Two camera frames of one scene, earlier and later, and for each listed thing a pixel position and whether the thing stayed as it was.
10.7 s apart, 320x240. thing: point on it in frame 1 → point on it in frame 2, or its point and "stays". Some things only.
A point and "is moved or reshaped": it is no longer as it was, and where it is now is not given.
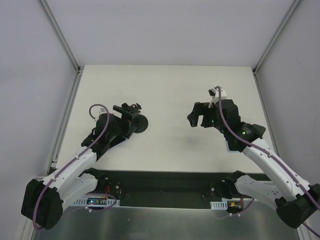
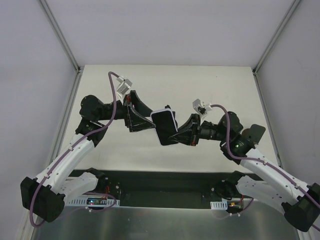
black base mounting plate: x=164 y=188 stays
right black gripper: x=205 y=116 → x=196 y=129
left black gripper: x=127 y=119 → x=127 y=111
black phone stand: x=140 y=122 is moved or reshaped
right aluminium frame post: x=288 y=14 stays
